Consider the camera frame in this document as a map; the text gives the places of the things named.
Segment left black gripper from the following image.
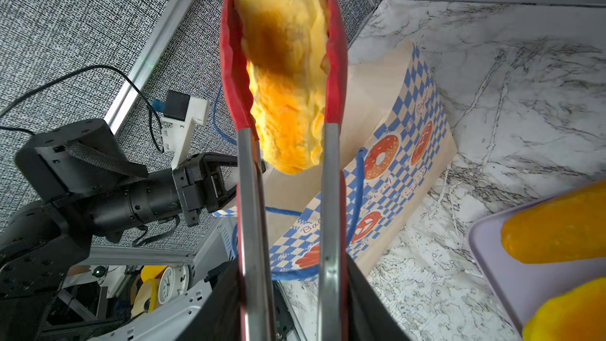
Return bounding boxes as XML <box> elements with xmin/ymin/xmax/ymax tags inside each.
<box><xmin>85</xmin><ymin>153</ymin><xmax>241</xmax><ymax>340</ymax></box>

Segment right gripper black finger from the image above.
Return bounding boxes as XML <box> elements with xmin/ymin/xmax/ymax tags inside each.
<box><xmin>347</xmin><ymin>255</ymin><xmax>410</xmax><ymax>341</ymax></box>

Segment red kitchen tongs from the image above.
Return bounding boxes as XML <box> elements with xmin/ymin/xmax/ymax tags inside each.
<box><xmin>219</xmin><ymin>0</ymin><xmax>348</xmax><ymax>340</ymax></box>

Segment blue checkered paper bag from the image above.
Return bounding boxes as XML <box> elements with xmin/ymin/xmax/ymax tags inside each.
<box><xmin>207</xmin><ymin>37</ymin><xmax>459</xmax><ymax>281</ymax></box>

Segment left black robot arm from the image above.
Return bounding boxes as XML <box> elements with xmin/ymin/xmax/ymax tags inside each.
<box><xmin>1</xmin><ymin>145</ymin><xmax>237</xmax><ymax>340</ymax></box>

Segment long orange baguette bread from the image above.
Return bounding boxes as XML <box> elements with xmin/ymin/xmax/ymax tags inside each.
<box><xmin>501</xmin><ymin>181</ymin><xmax>605</xmax><ymax>265</ymax></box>

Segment white analog clock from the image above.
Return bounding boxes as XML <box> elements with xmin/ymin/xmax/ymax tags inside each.
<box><xmin>158</xmin><ymin>265</ymin><xmax>190</xmax><ymax>306</ymax></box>

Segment yellow tape roll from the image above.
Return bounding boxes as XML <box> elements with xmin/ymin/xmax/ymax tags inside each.
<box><xmin>130</xmin><ymin>265</ymin><xmax>167</xmax><ymax>319</ymax></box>

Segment lilac plastic tray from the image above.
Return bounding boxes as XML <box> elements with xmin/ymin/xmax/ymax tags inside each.
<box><xmin>467</xmin><ymin>189</ymin><xmax>605</xmax><ymax>340</ymax></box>

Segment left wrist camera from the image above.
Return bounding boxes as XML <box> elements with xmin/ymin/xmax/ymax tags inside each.
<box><xmin>15</xmin><ymin>91</ymin><xmax>209</xmax><ymax>201</ymax></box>

